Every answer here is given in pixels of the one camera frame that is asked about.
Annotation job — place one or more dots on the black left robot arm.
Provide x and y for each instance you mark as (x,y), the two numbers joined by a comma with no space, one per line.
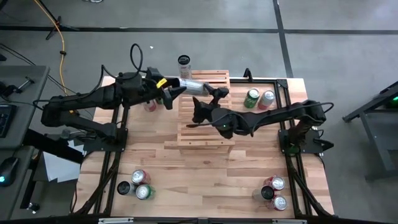
(93,93)

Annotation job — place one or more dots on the black computer mouse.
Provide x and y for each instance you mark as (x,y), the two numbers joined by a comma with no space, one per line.
(8,169)

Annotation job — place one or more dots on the pink and silver can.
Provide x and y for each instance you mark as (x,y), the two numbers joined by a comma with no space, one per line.
(266,99)
(150,107)

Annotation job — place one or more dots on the grey desk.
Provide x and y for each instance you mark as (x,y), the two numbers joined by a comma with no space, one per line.
(28,102)

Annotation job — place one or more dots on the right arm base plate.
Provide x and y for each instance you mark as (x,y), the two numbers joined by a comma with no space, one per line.
(306,148)

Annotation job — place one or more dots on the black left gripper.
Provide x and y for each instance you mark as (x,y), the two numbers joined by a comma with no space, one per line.
(152,79)

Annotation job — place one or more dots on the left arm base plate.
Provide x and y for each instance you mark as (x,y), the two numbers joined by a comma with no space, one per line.
(102,147)

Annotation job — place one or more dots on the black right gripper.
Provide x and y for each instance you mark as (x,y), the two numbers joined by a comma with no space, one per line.
(227,124)

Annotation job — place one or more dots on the black tool on desk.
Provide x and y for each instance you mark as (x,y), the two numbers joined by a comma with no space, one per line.
(26,83)

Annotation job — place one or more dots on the silver metal bracket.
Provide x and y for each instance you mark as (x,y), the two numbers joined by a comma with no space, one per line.
(115,220)
(289,221)

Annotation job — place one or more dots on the black tripod stand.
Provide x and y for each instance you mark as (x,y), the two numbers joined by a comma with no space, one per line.
(58,23)

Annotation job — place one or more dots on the red soda can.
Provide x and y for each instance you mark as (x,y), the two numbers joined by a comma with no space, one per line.
(140,176)
(276,183)
(279,203)

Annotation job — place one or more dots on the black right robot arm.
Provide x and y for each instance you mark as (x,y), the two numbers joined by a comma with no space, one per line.
(280,115)

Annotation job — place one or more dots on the grey side table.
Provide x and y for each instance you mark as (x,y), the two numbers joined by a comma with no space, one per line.
(377,133)

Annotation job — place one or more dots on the wooden slatted shelf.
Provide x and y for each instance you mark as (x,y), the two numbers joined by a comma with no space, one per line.
(205,143)

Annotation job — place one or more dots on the black keyboard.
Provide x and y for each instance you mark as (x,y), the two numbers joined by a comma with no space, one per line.
(6,119)

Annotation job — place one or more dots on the black metal beam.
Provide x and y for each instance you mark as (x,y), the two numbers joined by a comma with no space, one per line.
(46,146)

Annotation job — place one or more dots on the yellow tape label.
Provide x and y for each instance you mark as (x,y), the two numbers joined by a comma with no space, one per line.
(161,83)

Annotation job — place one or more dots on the white paper sheet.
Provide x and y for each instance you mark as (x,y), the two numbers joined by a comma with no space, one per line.
(59,168)

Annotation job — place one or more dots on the black caster wheel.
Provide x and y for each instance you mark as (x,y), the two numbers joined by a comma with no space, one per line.
(33,207)

